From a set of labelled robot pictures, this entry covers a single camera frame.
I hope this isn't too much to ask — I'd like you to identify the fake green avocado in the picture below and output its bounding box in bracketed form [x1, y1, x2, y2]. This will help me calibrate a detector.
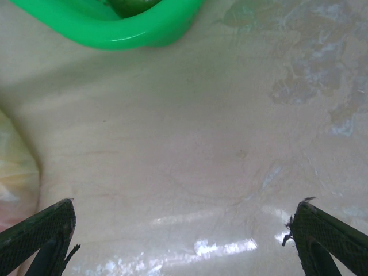
[105, 0, 162, 18]

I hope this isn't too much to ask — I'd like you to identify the green plastic basket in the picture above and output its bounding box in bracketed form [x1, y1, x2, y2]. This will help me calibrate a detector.
[8, 0, 206, 52]

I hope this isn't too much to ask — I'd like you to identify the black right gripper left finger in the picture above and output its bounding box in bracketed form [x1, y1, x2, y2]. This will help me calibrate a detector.
[0, 198, 82, 276]

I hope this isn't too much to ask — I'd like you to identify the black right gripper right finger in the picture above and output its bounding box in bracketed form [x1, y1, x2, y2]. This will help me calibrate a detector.
[281, 197, 368, 276]

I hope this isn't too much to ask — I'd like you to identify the translucent printed plastic bag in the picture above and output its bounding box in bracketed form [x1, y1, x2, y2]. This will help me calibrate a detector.
[0, 110, 43, 231]

